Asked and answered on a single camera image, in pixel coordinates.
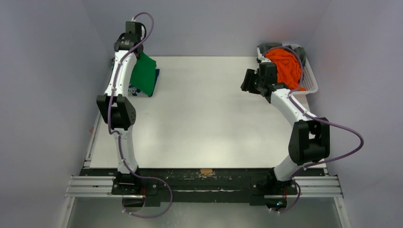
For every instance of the folded blue t shirt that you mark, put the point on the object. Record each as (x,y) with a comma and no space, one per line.
(143,83)

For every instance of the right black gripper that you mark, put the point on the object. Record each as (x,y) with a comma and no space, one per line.
(252,81)

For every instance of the green t shirt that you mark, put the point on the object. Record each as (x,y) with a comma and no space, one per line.
(145,63)

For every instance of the grey t shirt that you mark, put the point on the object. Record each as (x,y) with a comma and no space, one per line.
(267,46)

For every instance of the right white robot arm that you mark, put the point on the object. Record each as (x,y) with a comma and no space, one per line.
(310,138)

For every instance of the orange t shirt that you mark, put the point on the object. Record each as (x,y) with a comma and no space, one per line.
(289,66)

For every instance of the white plastic basket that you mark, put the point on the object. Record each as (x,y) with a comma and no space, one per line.
(309,82)

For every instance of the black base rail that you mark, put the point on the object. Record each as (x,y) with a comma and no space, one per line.
(256,187)

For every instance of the brown tape piece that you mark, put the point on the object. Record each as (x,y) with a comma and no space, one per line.
(206,172)

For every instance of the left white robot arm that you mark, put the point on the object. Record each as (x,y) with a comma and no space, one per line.
(115,108)

